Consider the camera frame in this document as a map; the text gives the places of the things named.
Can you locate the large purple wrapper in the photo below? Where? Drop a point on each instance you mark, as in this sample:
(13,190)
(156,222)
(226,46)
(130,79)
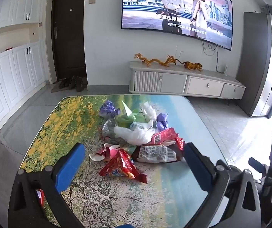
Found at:
(108,109)

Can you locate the thin white plastic bag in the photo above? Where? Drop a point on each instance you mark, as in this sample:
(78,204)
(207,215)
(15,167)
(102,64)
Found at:
(148,111)

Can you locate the white lower cabinets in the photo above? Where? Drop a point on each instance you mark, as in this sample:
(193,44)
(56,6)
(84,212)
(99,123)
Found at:
(12,76)

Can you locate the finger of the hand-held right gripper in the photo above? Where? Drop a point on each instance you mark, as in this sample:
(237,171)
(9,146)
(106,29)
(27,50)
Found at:
(257,165)

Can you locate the red snack packet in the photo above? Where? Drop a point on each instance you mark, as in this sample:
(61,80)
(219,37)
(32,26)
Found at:
(121,168)

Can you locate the dark brown door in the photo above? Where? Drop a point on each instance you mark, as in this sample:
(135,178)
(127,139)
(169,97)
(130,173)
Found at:
(69,35)

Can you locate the green folded paper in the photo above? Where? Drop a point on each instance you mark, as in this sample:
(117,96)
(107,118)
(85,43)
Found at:
(126,114)

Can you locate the wall-mounted television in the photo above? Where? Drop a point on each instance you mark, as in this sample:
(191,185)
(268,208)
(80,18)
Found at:
(176,9)

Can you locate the tall grey cabinet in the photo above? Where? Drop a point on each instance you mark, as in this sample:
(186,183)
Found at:
(254,64)

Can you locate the small purple wrapper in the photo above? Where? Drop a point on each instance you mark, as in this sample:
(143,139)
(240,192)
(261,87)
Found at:
(162,121)

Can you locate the wall light switch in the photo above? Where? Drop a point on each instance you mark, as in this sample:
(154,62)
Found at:
(92,1)

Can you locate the white remote control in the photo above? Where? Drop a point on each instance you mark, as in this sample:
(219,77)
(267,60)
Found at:
(225,69)

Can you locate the small red wrapper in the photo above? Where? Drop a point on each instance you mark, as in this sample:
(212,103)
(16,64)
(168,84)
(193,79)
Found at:
(180,144)

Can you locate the dark shoe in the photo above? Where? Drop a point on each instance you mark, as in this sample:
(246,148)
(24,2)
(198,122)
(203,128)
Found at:
(80,85)
(72,82)
(63,83)

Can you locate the brown packet with white label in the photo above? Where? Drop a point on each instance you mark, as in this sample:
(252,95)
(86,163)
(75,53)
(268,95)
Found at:
(155,154)

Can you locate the silver foil wrapper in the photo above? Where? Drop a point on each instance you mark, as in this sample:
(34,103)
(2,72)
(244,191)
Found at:
(108,130)

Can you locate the red and white torn wrapper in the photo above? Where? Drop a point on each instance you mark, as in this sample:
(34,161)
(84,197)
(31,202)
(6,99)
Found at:
(104,154)

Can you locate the white television stand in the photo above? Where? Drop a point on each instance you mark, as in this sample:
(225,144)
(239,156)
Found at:
(186,82)

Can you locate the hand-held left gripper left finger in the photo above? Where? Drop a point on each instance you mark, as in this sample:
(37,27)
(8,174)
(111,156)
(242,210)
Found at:
(69,168)

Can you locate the red box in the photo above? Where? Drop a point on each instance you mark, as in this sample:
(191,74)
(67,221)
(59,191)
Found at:
(40,196)

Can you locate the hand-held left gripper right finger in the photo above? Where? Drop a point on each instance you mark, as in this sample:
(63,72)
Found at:
(196,162)

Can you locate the golden dragon figurine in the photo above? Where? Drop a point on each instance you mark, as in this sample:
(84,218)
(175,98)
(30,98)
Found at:
(153,61)

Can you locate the white and green wrapper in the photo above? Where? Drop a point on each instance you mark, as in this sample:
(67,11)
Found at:
(134,124)

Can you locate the golden tiger figurine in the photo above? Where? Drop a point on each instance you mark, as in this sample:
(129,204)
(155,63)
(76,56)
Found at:
(193,65)

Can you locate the red wrapper with barcode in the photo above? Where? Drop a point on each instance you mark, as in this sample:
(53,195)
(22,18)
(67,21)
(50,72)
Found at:
(164,136)

